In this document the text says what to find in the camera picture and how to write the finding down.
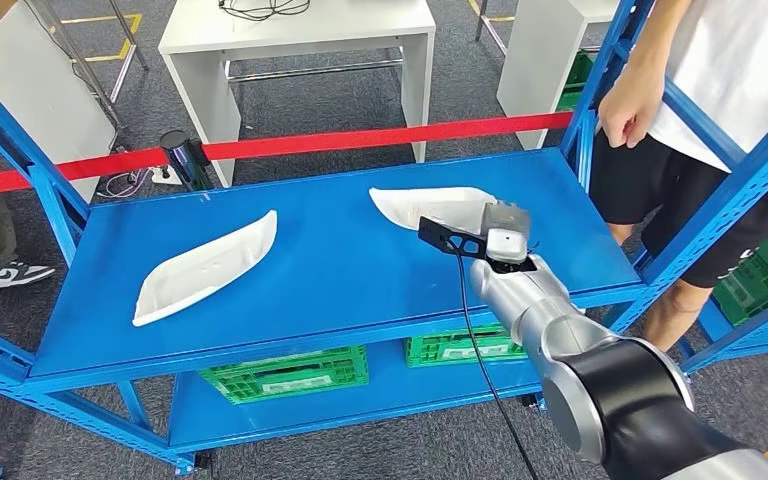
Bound person's right hand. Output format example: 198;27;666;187
597;62;666;150

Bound white plastic shell part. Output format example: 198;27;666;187
132;209;279;329
368;186;499;236

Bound person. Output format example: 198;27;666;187
589;0;768;352

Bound red barrier belt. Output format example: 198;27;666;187
0;111;574;200

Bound yellow floor tape square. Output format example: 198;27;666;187
59;11;143;62

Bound white cabinet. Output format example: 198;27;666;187
0;0;117;203

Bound person's black white shoe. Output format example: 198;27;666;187
0;260;56;290

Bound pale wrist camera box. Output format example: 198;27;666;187
485;227;530;265

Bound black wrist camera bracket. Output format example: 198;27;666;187
418;215;490;260

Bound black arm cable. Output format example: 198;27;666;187
455;250;541;480

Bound black coiled cable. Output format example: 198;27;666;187
218;0;311;21

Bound black stanchion post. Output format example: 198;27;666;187
158;129;214;193

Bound chrome metal frame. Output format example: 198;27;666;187
26;0;150;130

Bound tangled thin floor cables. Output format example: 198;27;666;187
95;166;153;200

